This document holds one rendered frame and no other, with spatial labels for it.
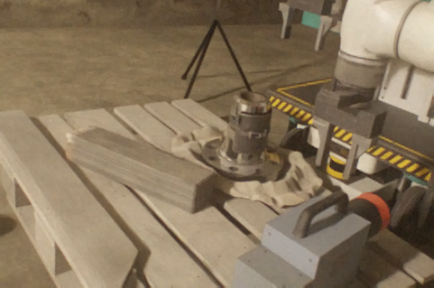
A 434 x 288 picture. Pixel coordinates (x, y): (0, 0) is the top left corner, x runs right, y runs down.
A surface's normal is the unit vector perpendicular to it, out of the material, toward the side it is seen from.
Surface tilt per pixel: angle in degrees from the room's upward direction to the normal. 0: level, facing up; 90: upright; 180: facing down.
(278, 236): 90
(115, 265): 0
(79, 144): 90
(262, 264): 0
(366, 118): 90
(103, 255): 0
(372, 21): 89
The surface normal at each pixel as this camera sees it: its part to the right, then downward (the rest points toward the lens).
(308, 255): -0.69, 0.20
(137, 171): -0.48, 0.29
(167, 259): 0.14, -0.91
